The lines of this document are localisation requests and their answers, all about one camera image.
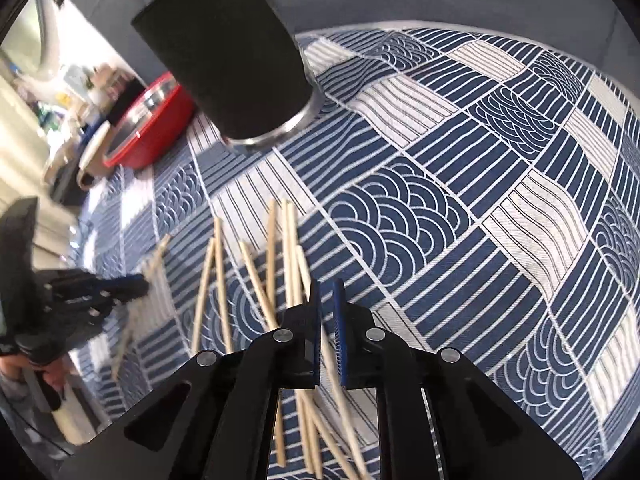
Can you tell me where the black cabinet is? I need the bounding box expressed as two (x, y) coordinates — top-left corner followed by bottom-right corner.
(106, 76), (147, 127)

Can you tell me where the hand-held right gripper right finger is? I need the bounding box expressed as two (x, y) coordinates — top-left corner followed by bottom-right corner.
(332, 279), (585, 480)

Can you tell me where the blue patterned tablecloth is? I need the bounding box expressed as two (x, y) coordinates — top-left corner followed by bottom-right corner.
(67, 27), (640, 480)

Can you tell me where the person's left hand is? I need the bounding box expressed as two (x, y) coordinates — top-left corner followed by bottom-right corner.
(0, 352), (68, 411)

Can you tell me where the red plastic basket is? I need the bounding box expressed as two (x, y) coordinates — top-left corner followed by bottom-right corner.
(102, 72), (197, 170)

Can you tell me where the wooden chopstick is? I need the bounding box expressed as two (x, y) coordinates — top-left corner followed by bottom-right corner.
(111, 234), (172, 381)

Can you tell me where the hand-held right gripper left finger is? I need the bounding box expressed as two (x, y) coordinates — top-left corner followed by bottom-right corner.
(55, 279), (323, 480)

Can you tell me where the black utensil cup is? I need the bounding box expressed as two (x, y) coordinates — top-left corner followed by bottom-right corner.
(131, 0), (323, 155)

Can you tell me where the beige paper cup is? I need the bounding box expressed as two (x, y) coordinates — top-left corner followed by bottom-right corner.
(76, 122), (118, 191)

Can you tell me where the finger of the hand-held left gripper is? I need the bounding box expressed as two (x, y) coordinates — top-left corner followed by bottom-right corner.
(97, 276), (151, 307)

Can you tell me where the pile of wooden chopsticks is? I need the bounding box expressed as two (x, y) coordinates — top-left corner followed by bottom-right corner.
(190, 199), (373, 480)

